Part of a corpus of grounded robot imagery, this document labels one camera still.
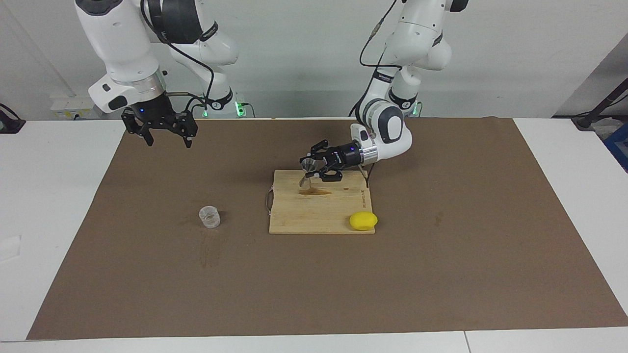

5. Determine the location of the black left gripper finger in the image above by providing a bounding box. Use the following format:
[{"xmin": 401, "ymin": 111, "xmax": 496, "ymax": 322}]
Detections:
[
  {"xmin": 300, "ymin": 139, "xmax": 331, "ymax": 163},
  {"xmin": 305, "ymin": 166, "xmax": 343, "ymax": 183}
]

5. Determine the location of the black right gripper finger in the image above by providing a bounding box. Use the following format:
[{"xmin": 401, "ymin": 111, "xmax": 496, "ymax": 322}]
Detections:
[
  {"xmin": 121, "ymin": 109, "xmax": 154, "ymax": 147},
  {"xmin": 176, "ymin": 113, "xmax": 199, "ymax": 149}
]

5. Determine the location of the clear drinking glass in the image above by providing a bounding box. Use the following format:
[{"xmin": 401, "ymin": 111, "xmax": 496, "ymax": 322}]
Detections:
[{"xmin": 298, "ymin": 158, "xmax": 318, "ymax": 190}]

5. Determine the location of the small clear glass cup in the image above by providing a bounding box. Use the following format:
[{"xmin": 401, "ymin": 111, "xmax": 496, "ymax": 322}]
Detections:
[{"xmin": 198, "ymin": 205, "xmax": 221, "ymax": 228}]

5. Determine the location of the wooden cutting board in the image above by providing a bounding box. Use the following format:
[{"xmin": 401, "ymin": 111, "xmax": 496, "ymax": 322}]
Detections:
[{"xmin": 265, "ymin": 170, "xmax": 376, "ymax": 235}]

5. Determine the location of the yellow lemon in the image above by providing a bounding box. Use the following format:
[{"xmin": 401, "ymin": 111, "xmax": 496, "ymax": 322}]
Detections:
[{"xmin": 349, "ymin": 212, "xmax": 378, "ymax": 231}]

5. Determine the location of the black clamp stand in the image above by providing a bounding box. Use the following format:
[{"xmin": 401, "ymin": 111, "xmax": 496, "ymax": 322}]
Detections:
[{"xmin": 0, "ymin": 103, "xmax": 26, "ymax": 134}]

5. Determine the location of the brown table mat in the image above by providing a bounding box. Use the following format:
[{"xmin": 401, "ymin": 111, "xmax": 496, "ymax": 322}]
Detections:
[{"xmin": 27, "ymin": 117, "xmax": 628, "ymax": 340}]

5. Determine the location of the white paper patch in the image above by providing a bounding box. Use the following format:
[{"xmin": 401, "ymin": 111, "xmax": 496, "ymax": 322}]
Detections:
[{"xmin": 0, "ymin": 235, "xmax": 23, "ymax": 261}]

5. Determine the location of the black tripod leg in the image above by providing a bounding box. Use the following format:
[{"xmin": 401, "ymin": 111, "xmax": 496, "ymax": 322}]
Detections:
[{"xmin": 572, "ymin": 78, "xmax": 628, "ymax": 130}]

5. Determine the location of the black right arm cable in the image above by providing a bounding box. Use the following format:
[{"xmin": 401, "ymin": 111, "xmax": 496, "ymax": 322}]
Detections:
[{"xmin": 141, "ymin": 0, "xmax": 215, "ymax": 118}]

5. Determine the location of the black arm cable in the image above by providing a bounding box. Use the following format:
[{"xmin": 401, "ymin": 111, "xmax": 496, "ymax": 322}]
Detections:
[
  {"xmin": 141, "ymin": 0, "xmax": 215, "ymax": 118},
  {"xmin": 358, "ymin": 0, "xmax": 399, "ymax": 190}
]

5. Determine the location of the white wall power strip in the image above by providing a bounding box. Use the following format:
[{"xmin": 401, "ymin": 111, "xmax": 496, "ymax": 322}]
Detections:
[{"xmin": 51, "ymin": 97, "xmax": 104, "ymax": 120}]

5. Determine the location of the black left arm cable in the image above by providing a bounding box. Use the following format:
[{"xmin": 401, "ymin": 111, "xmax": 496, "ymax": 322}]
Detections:
[{"xmin": 358, "ymin": 0, "xmax": 399, "ymax": 190}]

